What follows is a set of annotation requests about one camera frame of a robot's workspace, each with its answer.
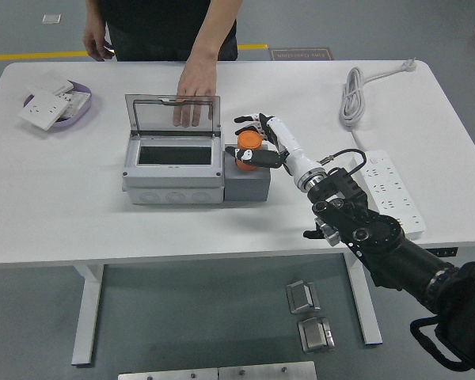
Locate person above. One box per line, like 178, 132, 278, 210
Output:
85, 0, 238, 63

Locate grey cube with round hole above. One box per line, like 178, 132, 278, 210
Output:
223, 141, 272, 202

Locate large white socket panel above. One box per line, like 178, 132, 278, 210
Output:
17, 94, 70, 131

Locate white power strip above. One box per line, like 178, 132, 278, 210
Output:
351, 149, 427, 241

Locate metal block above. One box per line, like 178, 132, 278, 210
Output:
297, 316, 336, 353
285, 279, 321, 316

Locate orange cylinder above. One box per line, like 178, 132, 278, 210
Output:
236, 130, 264, 172

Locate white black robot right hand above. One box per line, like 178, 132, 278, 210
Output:
224, 112, 326, 187

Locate purple oval tray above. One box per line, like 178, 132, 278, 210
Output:
22, 81, 94, 130

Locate person's right hand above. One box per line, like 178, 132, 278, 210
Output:
82, 21, 116, 63

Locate person's left hand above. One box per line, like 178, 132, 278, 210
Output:
172, 61, 219, 128

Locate white coiled power cord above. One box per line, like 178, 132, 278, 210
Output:
338, 58, 417, 154

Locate small grey-white socket panel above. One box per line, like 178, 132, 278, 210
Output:
59, 90, 90, 119

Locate white table leg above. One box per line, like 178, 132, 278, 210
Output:
71, 263, 106, 367
342, 253, 383, 346

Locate grey electrical box clear lid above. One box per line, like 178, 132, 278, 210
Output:
121, 93, 226, 205

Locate metal plate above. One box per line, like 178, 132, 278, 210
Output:
117, 367, 219, 380
217, 360, 317, 380

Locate white switch panel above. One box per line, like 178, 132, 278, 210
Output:
22, 76, 74, 97

